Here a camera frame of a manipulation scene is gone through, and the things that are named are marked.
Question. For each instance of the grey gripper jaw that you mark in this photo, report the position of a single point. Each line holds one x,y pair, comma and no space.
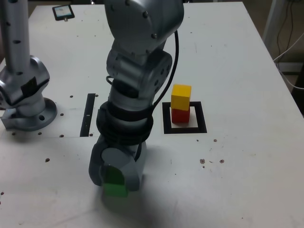
133,171

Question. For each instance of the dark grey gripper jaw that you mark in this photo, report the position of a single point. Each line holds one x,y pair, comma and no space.
96,164

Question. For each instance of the green cube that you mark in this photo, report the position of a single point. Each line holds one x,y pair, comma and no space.
115,190

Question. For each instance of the red cube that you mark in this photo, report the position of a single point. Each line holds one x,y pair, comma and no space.
180,116

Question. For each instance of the yellow cube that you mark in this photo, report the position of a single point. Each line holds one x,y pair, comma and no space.
180,97

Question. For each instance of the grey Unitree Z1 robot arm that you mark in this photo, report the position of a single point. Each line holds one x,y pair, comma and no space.
142,23

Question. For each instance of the black tape square outline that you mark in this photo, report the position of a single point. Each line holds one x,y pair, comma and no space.
201,118

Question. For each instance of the black tape strip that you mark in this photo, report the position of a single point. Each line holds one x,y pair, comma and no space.
87,114

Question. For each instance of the black flat phone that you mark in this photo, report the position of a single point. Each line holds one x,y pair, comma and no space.
63,12

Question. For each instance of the white slanted post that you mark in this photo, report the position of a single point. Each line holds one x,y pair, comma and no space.
273,21

